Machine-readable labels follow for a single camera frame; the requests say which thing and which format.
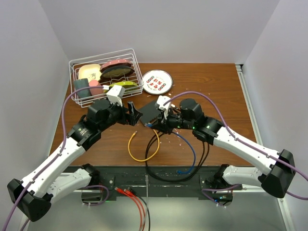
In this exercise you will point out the pink cup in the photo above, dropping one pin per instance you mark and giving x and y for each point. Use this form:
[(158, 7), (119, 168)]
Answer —
[(96, 88)]

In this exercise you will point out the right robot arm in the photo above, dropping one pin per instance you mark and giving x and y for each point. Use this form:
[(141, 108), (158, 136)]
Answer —
[(271, 170)]

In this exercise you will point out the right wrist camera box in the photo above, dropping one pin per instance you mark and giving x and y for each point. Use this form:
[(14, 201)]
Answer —
[(162, 103)]

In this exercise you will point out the pink plate in rack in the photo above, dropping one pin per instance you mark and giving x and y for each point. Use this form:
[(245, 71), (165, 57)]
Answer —
[(113, 63)]

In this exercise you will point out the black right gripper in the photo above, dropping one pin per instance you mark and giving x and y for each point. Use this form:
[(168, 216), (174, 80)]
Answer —
[(164, 126)]

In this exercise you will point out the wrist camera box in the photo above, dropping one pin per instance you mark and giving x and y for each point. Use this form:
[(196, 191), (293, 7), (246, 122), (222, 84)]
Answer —
[(162, 103), (115, 94)]

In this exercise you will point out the dark grey cup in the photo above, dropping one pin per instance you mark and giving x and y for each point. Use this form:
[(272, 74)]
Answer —
[(79, 84)]

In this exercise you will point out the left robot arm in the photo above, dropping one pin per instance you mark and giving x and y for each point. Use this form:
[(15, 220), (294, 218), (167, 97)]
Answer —
[(36, 192)]

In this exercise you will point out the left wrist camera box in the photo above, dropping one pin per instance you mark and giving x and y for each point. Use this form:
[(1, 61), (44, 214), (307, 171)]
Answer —
[(115, 94)]

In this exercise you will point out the white wire dish rack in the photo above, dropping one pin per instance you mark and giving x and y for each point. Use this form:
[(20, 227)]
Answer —
[(129, 54)]

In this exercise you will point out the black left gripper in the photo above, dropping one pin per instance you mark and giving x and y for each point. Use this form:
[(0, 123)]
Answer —
[(132, 117)]

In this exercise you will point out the green plate in rack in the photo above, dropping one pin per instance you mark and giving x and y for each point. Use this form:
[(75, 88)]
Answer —
[(127, 85)]

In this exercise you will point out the cream square plate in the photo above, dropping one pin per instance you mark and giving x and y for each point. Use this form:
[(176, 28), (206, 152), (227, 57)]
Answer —
[(90, 72)]

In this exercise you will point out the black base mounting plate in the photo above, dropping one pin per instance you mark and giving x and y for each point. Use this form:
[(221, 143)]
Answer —
[(161, 181)]

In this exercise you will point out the dark olive plate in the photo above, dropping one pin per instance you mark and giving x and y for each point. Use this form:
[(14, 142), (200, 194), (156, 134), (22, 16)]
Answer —
[(117, 72)]

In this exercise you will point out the white round printed plate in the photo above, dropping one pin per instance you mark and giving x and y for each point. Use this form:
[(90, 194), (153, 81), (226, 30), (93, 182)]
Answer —
[(157, 82)]

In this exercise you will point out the black network switch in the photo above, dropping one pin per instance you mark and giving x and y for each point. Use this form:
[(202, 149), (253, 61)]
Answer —
[(149, 113)]

